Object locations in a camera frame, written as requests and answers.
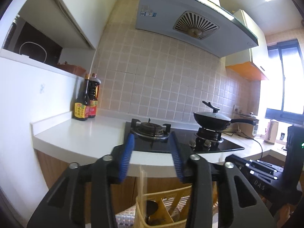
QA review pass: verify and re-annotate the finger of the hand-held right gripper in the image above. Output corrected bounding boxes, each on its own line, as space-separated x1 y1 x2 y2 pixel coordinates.
239 167 282 181
224 154 285 173

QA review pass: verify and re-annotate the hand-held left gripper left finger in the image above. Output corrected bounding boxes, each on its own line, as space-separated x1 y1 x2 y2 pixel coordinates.
27 133 136 228

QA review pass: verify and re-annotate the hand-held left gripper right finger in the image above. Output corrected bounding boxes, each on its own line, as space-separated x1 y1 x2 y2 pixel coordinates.
167 132 276 228

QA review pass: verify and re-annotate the black spoon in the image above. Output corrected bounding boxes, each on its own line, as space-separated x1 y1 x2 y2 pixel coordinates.
146 200 159 219

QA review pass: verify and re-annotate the clear plastic spoon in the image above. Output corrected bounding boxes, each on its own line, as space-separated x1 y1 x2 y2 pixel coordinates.
170 208 181 222

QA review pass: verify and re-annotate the yellow plastic utensil basket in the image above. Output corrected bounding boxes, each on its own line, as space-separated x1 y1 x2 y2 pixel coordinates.
135 187 198 228

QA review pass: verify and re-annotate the white electric kettle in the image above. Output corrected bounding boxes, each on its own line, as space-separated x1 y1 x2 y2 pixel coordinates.
264 119 279 145

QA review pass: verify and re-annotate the black gas stove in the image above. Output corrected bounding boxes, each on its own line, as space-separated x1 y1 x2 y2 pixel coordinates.
123 118 245 154

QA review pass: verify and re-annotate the rice cooker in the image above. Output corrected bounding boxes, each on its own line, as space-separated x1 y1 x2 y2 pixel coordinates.
237 112 260 137

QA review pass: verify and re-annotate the black wok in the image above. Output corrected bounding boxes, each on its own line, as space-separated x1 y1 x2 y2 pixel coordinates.
193 111 257 131

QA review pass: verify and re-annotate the white kitchen countertop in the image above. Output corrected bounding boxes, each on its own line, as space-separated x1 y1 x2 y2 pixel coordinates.
30 108 289 178

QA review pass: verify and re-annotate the striped woven table mat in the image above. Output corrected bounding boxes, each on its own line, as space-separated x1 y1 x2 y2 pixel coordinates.
115 196 219 228

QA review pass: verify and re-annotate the large soy sauce bottle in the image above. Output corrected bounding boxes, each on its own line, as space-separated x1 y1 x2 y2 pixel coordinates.
87 73 101 119

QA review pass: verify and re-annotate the slim soy sauce bottle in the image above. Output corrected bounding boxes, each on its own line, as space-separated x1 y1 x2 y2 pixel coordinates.
74 74 91 121

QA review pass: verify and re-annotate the wooden base cabinet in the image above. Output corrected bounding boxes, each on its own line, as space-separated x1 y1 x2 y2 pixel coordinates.
34 150 288 228

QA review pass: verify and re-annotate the dark framed window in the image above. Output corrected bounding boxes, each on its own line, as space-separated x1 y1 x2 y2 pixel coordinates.
265 39 304 124

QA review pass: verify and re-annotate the red-brown tray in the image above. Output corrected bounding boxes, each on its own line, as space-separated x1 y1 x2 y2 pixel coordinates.
57 63 87 76

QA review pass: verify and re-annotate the white range hood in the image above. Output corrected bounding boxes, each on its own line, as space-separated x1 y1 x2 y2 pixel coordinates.
136 0 259 58

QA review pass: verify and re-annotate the dark appliance in niche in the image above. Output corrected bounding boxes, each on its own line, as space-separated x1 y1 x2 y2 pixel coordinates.
2 20 63 64

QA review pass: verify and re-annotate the black power cable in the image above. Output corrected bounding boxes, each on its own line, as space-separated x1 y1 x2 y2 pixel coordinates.
222 131 264 161

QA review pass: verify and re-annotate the black curved handle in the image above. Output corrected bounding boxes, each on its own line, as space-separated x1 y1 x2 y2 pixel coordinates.
202 101 220 113

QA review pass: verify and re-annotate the orange wall cabinet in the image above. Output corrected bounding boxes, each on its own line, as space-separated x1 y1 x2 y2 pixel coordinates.
224 9 269 81

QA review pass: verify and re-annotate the white cable loop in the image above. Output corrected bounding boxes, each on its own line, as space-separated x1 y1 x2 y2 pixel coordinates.
19 41 48 63

